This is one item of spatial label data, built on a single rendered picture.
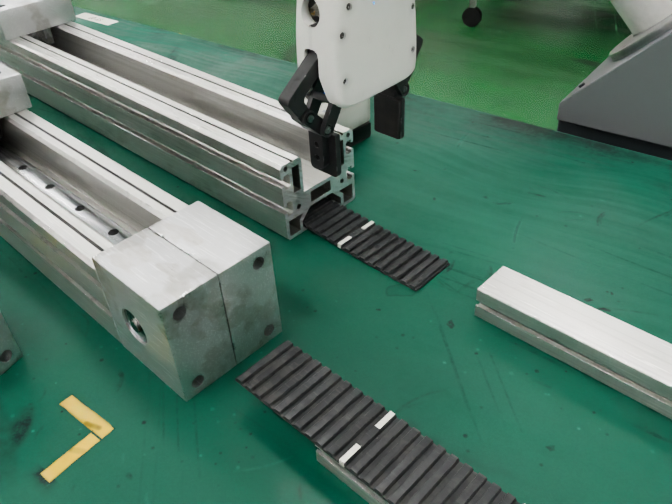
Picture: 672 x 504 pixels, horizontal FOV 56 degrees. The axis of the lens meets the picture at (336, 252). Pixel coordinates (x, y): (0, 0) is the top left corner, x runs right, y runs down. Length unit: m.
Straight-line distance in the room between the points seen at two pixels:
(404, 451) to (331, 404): 0.06
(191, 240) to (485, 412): 0.25
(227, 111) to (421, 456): 0.48
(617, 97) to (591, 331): 0.39
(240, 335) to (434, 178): 0.32
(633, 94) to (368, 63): 0.41
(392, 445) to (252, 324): 0.16
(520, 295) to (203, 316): 0.25
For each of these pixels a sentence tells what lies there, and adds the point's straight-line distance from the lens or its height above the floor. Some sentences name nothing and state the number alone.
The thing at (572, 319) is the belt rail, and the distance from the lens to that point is 0.53.
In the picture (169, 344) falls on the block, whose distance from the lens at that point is 0.47.
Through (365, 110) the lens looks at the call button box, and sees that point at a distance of 0.80.
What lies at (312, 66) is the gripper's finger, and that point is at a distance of 0.50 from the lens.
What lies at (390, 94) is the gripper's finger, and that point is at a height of 0.92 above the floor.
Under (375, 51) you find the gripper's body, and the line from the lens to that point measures 0.52.
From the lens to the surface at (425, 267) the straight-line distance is 0.60.
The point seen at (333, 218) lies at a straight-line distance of 0.66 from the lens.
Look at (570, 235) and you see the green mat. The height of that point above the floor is 0.78.
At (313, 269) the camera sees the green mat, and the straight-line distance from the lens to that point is 0.60.
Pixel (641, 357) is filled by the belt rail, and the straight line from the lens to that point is 0.51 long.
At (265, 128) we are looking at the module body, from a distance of 0.72.
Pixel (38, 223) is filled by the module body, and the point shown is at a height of 0.86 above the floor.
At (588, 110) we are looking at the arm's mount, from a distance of 0.86.
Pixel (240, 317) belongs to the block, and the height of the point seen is 0.82.
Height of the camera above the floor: 1.16
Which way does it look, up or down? 38 degrees down
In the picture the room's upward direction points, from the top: 4 degrees counter-clockwise
